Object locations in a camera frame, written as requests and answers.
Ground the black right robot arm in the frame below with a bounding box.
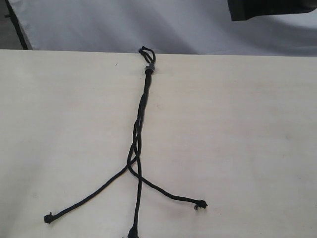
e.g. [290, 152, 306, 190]
[227, 0, 317, 21]

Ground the black rope strand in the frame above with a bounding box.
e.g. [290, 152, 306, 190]
[126, 47, 209, 210]
[127, 47, 157, 238]
[43, 47, 157, 224]

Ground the clear tape piece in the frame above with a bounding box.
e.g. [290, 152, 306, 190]
[145, 63, 155, 74]

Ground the black backdrop stand pole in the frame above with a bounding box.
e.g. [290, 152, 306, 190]
[4, 0, 29, 50]

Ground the white backdrop cloth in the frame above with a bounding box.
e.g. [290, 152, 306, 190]
[10, 0, 317, 57]

